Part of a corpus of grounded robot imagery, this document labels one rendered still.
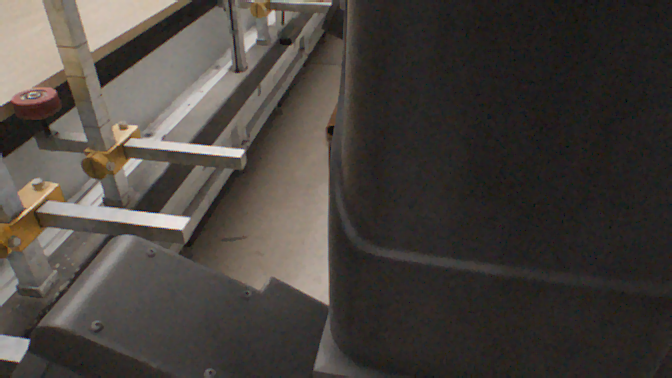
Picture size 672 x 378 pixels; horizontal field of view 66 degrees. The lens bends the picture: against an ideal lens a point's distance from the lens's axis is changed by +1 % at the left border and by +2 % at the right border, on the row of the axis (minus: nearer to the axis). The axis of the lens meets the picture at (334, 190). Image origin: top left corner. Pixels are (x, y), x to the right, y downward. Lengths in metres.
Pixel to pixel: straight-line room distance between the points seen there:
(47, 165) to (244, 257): 0.92
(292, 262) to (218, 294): 1.80
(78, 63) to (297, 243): 1.26
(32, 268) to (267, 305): 0.81
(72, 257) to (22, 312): 0.13
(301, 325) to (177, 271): 0.04
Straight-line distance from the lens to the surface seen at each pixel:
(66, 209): 0.90
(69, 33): 0.99
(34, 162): 1.27
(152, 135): 1.56
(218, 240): 2.10
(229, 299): 0.16
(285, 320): 0.16
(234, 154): 1.00
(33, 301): 0.99
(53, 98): 1.15
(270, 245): 2.04
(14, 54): 1.45
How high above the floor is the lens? 1.33
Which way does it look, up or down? 35 degrees down
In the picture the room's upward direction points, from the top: straight up
